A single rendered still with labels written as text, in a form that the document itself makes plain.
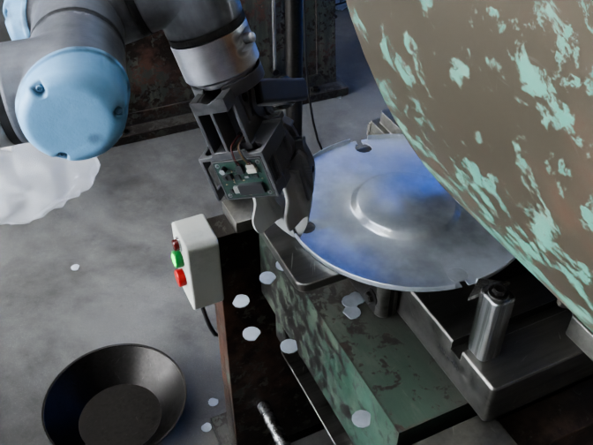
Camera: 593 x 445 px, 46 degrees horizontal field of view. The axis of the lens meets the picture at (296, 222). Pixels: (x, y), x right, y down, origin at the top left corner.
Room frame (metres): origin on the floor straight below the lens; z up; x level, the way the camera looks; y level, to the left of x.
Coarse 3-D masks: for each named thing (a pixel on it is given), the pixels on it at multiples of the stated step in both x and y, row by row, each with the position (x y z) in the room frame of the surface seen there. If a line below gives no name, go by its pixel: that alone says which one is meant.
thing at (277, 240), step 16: (272, 224) 0.62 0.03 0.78; (272, 240) 0.59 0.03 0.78; (288, 240) 0.59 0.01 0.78; (288, 256) 0.56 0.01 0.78; (304, 256) 0.56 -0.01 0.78; (288, 272) 0.54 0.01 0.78; (304, 272) 0.54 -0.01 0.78; (320, 272) 0.54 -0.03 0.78; (336, 272) 0.54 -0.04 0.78; (304, 288) 0.52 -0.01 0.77; (368, 288) 0.61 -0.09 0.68; (368, 304) 0.60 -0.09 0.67; (384, 304) 0.59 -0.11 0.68
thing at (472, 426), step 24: (576, 384) 0.51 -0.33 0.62; (528, 408) 0.48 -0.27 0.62; (552, 408) 0.48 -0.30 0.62; (576, 408) 0.48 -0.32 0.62; (456, 432) 0.43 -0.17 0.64; (480, 432) 0.43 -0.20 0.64; (504, 432) 0.43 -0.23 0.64; (528, 432) 0.45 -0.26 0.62; (552, 432) 0.45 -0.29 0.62; (576, 432) 0.45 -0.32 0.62
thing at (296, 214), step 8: (296, 176) 0.59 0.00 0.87; (288, 184) 0.58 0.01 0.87; (296, 184) 0.59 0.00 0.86; (288, 192) 0.58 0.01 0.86; (296, 192) 0.59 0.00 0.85; (288, 200) 0.57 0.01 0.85; (296, 200) 0.59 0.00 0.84; (304, 200) 0.59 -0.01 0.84; (288, 208) 0.56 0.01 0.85; (296, 208) 0.58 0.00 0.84; (304, 208) 0.59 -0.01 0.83; (288, 216) 0.56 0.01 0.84; (296, 216) 0.57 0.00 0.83; (304, 216) 0.59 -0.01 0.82; (288, 224) 0.55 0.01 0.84; (296, 224) 0.57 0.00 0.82; (304, 224) 0.59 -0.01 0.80; (296, 232) 0.59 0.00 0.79
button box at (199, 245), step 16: (176, 224) 0.80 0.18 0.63; (192, 224) 0.80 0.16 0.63; (208, 224) 0.80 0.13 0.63; (192, 240) 0.76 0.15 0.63; (208, 240) 0.76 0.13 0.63; (192, 256) 0.75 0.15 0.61; (208, 256) 0.76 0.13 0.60; (192, 272) 0.74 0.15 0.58; (208, 272) 0.75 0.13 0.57; (192, 288) 0.74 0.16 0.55; (208, 288) 0.75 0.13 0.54; (192, 304) 0.75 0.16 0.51; (208, 304) 0.75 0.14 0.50; (208, 320) 0.82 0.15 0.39
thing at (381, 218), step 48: (336, 144) 0.77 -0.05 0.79; (384, 144) 0.78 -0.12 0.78; (336, 192) 0.68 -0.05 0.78; (384, 192) 0.67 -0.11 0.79; (432, 192) 0.67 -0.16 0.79; (336, 240) 0.59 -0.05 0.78; (384, 240) 0.59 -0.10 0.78; (432, 240) 0.59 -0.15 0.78; (480, 240) 0.59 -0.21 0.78; (384, 288) 0.51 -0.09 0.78; (432, 288) 0.51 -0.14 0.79
